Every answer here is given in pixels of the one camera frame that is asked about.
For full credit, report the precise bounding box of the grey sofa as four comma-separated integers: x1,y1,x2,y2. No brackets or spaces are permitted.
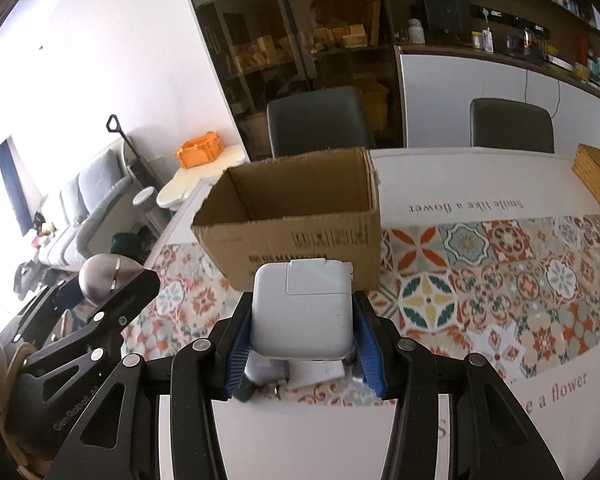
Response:
38,150,138,270

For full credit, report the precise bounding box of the white rectangular power strip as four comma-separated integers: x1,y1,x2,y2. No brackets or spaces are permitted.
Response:
245,351,345,389

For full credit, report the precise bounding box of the white square power adapter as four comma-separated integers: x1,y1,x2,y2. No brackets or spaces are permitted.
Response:
250,258,353,361

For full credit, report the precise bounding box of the brown cardboard box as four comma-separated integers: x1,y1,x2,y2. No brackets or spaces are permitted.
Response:
191,148,381,292

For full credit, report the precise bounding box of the dark dining chair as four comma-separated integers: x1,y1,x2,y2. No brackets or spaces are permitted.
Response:
266,86,375,158
470,98,554,154

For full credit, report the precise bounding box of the patterned table runner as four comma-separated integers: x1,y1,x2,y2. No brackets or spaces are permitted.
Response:
122,214,600,406

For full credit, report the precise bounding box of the orange plastic crate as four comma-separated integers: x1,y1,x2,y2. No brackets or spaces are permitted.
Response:
174,131,224,169

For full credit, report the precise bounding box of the right dark dining chair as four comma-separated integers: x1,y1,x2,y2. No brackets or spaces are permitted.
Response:
470,98,554,154

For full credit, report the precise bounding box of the silver oval case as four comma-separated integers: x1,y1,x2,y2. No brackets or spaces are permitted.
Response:
79,254,144,307

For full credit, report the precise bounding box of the cream side table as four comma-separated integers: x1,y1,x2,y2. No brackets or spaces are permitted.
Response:
157,144,249,210

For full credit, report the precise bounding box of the upright vacuum cleaner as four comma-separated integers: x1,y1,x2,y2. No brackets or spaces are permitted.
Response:
106,114,162,191

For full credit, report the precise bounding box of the dark glass display cabinet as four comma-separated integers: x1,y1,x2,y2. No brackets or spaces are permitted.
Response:
190,0,404,159

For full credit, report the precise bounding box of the white cylindrical air purifier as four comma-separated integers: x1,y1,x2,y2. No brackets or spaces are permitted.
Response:
132,186,170,236

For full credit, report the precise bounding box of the left dark dining chair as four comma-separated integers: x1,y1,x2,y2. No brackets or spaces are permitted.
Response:
266,86,375,158

